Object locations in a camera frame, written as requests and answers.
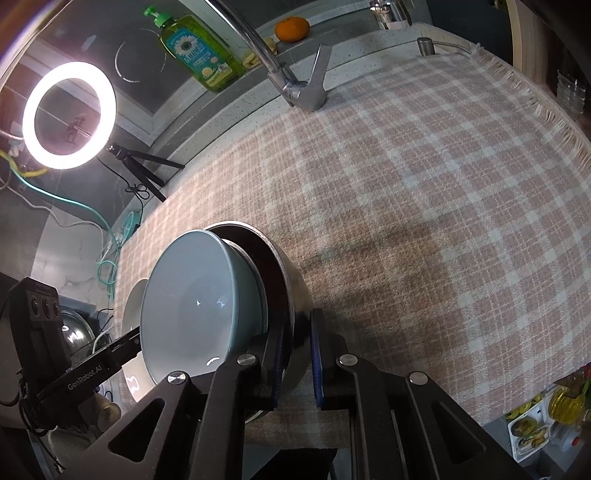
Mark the black left camera box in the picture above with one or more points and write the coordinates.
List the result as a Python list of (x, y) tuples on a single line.
[(36, 326)]

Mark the black mini tripod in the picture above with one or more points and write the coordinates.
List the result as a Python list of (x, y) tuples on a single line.
[(131, 160)]

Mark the pink checked cloth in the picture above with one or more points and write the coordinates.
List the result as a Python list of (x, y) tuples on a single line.
[(439, 211)]

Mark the green dish soap bottle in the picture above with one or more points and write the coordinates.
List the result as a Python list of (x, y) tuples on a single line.
[(188, 40)]

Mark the small steel cylinder cap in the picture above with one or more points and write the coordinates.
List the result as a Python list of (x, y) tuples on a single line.
[(426, 46)]

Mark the steel pot lid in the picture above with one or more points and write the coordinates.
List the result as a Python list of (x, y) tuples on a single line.
[(78, 335)]

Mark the large steel bowl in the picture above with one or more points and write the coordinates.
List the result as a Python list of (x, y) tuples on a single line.
[(285, 295)]

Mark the white floral plate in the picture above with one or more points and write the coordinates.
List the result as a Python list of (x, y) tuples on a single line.
[(136, 376)]

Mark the yellow oil bottle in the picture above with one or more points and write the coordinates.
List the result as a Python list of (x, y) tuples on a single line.
[(568, 410)]

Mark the steel kitchen faucet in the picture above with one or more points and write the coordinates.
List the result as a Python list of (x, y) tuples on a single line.
[(307, 95)]

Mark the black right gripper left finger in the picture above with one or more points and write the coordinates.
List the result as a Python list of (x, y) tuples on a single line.
[(272, 369)]

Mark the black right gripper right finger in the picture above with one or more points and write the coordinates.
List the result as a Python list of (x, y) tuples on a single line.
[(330, 383)]

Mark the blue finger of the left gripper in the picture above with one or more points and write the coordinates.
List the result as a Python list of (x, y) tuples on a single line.
[(121, 351)]

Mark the white ring light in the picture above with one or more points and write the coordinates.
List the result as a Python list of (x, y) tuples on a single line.
[(69, 115)]

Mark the white food tray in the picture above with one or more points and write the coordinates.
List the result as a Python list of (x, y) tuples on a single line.
[(528, 434)]

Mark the orange tangerine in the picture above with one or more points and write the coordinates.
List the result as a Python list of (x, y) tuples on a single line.
[(292, 29)]

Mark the light blue ceramic bowl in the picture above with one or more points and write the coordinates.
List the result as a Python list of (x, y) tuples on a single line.
[(201, 304)]

